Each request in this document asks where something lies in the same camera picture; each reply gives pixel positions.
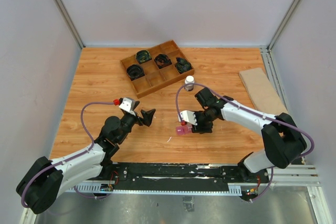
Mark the purple cable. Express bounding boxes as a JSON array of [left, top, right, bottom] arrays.
[[175, 83, 315, 204], [20, 99, 119, 209]]

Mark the green blue coiled belt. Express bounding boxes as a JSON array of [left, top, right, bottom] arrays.
[[175, 57, 192, 74]]

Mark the green yellow coiled belt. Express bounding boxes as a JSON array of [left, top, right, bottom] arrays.
[[135, 50, 152, 64]]

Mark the white cap pill bottle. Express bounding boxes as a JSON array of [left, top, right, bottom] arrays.
[[184, 76, 195, 91]]

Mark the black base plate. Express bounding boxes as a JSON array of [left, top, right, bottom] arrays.
[[81, 162, 270, 193]]

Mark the black red coiled belt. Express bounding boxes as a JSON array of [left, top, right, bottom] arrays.
[[154, 54, 172, 69]]

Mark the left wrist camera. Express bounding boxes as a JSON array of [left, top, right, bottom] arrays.
[[119, 97, 140, 115]]

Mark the pink weekly pill organizer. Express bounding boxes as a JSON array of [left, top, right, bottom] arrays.
[[176, 125, 192, 136]]

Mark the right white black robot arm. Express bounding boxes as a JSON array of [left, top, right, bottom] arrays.
[[192, 88, 307, 182]]

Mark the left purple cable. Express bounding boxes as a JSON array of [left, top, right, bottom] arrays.
[[20, 99, 119, 209]]

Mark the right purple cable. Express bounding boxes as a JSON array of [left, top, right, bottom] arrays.
[[175, 83, 315, 204]]

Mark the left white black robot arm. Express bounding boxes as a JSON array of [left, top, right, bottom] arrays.
[[16, 109, 156, 214]]

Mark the grey slotted cable duct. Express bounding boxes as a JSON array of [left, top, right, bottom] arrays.
[[76, 180, 242, 196]]

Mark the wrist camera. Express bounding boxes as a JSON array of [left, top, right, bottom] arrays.
[[178, 110, 197, 125], [119, 97, 140, 115]]

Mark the light wooden board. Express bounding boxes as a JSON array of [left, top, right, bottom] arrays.
[[239, 68, 288, 115]]

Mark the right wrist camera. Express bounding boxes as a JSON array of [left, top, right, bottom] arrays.
[[178, 110, 197, 125]]

